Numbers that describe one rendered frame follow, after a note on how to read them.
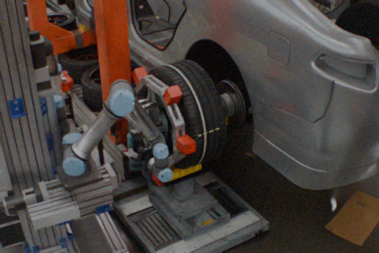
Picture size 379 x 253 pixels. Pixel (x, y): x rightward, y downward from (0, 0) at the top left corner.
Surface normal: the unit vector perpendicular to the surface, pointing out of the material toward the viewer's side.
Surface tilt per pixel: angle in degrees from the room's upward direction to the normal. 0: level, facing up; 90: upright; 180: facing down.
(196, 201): 0
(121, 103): 84
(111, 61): 90
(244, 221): 0
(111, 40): 90
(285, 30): 81
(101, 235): 0
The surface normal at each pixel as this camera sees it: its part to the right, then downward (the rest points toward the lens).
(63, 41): 0.53, 0.47
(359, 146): 0.16, 0.70
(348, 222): 0.00, -0.83
